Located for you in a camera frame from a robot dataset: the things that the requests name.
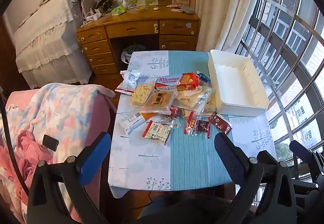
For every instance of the zip bag of yellow wafers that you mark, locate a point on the zip bag of yellow wafers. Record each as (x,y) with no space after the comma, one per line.
(189,100)

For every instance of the white charger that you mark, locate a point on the white charger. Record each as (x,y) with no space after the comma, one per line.
(91,17)

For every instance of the white long snack packet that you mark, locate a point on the white long snack packet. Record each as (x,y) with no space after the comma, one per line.
(131,122)

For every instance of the white crinkled snack packet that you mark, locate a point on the white crinkled snack packet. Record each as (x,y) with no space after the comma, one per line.
(133,78)

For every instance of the plastic bag under desk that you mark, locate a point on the plastic bag under desk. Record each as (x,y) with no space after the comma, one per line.
(131,50)

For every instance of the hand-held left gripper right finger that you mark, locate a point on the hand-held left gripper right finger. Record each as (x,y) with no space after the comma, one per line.
(230,160)

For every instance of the dark floral pouch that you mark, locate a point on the dark floral pouch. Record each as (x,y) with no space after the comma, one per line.
(105,5)

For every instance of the pink patterned blanket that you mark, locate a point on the pink patterned blanket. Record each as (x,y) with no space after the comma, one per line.
(55,112)

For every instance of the clear packet with red strips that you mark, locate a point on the clear packet with red strips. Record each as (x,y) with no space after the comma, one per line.
(191,124)

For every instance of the green photo card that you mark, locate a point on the green photo card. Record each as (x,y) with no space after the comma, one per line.
(151,0)
(134,1)

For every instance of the window with metal grille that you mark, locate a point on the window with metal grille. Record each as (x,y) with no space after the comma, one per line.
(291,36)

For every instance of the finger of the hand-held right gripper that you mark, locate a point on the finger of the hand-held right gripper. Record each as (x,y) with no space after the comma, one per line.
(302,150)

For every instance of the black phone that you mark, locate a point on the black phone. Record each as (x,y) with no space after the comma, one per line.
(50,142)

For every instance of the white square snack packet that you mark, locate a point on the white square snack packet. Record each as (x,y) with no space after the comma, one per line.
(157,132)

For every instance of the dark brown snack packet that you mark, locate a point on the dark brown snack packet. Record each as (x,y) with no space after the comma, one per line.
(202,126)

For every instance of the blue candy wrapper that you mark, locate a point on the blue candy wrapper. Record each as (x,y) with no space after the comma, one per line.
(203,77)

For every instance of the red and blue cookie box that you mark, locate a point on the red and blue cookie box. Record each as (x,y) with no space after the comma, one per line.
(172,81)

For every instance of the clear pastry packet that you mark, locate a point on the clear pastry packet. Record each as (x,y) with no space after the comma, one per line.
(162,100)

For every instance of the wooden desk with drawers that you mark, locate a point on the wooden desk with drawers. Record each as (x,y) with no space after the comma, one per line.
(131,27)

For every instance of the dark red snack packet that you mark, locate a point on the dark red snack packet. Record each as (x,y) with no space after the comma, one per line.
(221,124)

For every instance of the white plastic bin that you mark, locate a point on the white plastic bin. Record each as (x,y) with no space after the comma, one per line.
(235,82)

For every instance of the grey cloth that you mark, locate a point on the grey cloth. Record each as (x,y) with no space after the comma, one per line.
(188,9)

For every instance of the red wrapped candy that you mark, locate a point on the red wrapped candy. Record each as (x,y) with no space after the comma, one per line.
(173,113)

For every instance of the green tissue pack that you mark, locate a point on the green tissue pack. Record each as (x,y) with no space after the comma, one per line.
(119,10)

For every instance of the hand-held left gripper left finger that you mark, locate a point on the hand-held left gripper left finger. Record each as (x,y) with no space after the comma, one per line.
(95,160)

